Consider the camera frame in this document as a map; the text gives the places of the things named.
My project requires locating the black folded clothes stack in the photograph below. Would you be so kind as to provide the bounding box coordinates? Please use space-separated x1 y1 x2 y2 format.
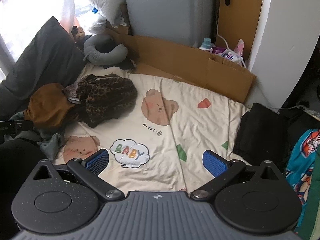
233 102 288 165

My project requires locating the brown wooden board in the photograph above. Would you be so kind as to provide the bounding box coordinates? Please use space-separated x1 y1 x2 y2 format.
216 0 265 60

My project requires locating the brown garment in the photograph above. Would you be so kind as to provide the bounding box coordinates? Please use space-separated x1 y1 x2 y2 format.
27 83 75 128

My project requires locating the dark grey pillow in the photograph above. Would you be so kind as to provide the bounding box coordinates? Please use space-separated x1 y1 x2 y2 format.
5 16 85 95

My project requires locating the grey upright mattress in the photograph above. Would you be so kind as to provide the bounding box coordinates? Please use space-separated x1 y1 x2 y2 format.
122 0 220 48

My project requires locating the white pillow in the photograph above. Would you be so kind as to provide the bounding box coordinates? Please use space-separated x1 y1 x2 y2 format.
70 0 127 27

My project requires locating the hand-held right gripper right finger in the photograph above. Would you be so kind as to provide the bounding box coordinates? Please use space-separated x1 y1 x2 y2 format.
190 150 280 201

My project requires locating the leopard print skirt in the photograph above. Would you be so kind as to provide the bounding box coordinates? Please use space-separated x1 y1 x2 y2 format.
72 74 138 128

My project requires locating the cream bear print bed sheet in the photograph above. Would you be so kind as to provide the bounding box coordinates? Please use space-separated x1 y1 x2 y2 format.
54 64 250 193

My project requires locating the teal cartoon print cloth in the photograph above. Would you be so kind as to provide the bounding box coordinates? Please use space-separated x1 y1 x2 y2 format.
285 129 320 230

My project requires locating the flattened cardboard sheet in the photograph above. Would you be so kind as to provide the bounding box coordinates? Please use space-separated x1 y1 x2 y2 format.
105 26 257 103

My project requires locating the purple and white detergent bag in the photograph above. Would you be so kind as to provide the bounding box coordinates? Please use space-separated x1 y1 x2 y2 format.
212 39 247 68

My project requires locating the sheer white curtain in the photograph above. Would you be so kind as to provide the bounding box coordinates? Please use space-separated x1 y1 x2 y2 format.
0 0 75 65

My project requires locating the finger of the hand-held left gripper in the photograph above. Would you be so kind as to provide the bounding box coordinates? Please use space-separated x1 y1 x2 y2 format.
7 120 33 132

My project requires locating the grey neck pillow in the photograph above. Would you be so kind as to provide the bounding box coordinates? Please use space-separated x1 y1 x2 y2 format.
83 34 128 64

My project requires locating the white cable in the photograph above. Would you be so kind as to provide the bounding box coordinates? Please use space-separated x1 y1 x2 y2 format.
215 15 227 47

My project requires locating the small brown plush toy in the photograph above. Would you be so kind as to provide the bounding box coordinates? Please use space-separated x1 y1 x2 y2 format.
71 26 87 43

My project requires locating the small dark cloth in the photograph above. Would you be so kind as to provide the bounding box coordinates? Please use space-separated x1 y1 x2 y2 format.
102 57 137 71

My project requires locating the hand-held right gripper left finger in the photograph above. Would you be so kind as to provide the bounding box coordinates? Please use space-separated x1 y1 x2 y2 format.
32 149 125 202

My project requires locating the white bottle with teal cap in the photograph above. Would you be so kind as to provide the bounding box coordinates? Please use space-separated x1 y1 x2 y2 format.
199 37 213 52

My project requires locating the grey-green garment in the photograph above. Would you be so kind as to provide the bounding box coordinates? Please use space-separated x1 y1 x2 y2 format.
10 111 67 160

